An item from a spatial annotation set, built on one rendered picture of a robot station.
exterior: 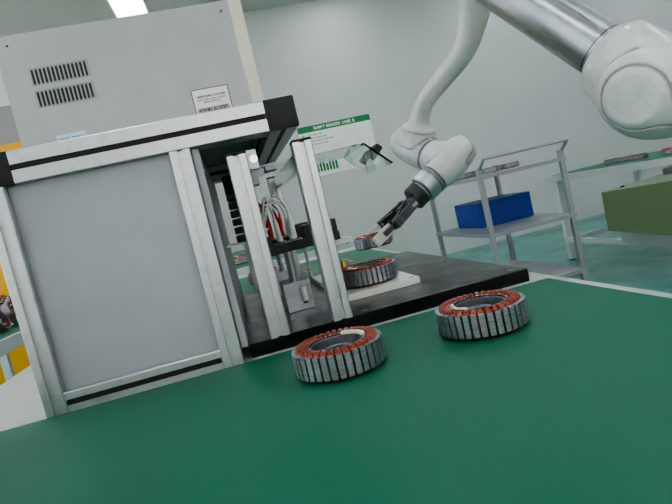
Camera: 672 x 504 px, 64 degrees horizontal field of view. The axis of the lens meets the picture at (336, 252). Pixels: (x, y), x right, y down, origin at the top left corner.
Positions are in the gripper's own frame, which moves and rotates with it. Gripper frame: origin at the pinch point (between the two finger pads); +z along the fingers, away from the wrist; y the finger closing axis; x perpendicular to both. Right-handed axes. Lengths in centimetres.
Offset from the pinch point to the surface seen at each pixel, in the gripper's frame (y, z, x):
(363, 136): 478, -168, 2
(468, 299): -86, 13, 2
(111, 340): -71, 51, 31
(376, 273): -56, 15, 6
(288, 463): -109, 39, 14
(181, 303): -71, 41, 28
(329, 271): -71, 22, 16
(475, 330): -94, 17, 2
